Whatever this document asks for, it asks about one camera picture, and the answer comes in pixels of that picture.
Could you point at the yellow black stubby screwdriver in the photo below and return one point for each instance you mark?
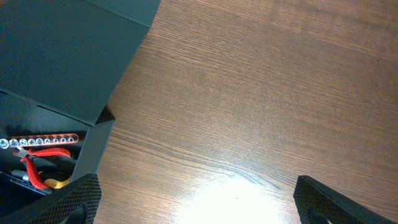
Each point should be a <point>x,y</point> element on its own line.
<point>55,180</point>

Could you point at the black gift box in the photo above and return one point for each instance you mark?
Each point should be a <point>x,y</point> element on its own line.
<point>60,63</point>

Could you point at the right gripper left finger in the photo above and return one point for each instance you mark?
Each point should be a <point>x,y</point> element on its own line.
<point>76,202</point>

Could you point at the orange socket rail set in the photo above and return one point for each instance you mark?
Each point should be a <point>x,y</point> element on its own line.
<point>39,140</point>

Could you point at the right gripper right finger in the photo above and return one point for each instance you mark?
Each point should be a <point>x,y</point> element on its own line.
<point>317,203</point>

